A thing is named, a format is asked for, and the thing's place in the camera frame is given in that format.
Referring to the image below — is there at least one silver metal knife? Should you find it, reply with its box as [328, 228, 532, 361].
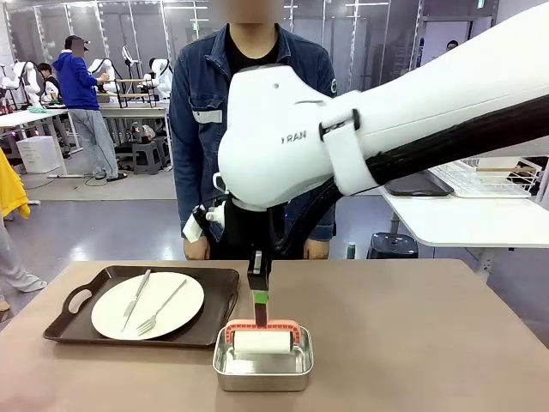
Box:
[121, 269, 152, 332]

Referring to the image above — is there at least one person in denim jacket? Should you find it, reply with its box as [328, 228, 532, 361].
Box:
[167, 0, 338, 262]

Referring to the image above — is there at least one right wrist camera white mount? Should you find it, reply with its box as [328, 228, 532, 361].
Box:
[182, 195, 226, 244]

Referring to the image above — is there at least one grey plastic stool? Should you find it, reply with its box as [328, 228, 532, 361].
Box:
[131, 141, 163, 175]

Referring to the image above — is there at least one black right arm cable sleeve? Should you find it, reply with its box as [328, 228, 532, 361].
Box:
[274, 92, 549, 254]

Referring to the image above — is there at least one person's right hand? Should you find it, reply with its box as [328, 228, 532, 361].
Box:
[184, 239, 211, 262]

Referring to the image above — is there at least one person's left hand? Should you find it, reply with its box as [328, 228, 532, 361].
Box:
[303, 238, 329, 261]

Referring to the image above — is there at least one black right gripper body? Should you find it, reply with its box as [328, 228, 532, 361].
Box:
[239, 208, 275, 278]

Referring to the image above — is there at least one dark brown plastic tray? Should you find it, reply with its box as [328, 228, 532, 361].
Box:
[384, 170, 455, 197]
[42, 264, 240, 348]

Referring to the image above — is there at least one white round plate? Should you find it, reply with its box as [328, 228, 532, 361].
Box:
[90, 270, 205, 341]

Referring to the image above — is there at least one dark round stool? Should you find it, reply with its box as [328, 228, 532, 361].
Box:
[367, 232, 419, 260]

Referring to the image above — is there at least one person's left forearm denim sleeve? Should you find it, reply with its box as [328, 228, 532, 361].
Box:
[307, 188, 338, 241]

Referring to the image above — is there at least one person's right forearm denim sleeve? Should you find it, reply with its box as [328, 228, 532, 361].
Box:
[171, 162, 207, 244]

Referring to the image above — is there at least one salmon lint roller brown handle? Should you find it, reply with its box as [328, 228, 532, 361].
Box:
[225, 302, 300, 356]

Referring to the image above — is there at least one white wire dish rack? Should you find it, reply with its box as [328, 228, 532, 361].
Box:
[428, 156, 542, 199]

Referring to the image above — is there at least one silver metal fork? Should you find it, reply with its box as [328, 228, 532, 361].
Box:
[136, 279, 189, 337]

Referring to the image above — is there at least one dark haired person white top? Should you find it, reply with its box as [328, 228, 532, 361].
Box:
[37, 62, 63, 106]

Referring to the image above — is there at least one rectangular stainless steel tin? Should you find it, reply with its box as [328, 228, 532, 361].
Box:
[213, 324, 316, 392]

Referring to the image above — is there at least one person in blue hoodie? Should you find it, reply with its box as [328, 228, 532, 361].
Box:
[51, 34, 125, 181]

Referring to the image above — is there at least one white side table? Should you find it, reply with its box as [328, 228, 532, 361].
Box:
[379, 165, 549, 276]

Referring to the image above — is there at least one white drawer cabinet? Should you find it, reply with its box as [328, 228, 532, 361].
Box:
[15, 136, 62, 174]

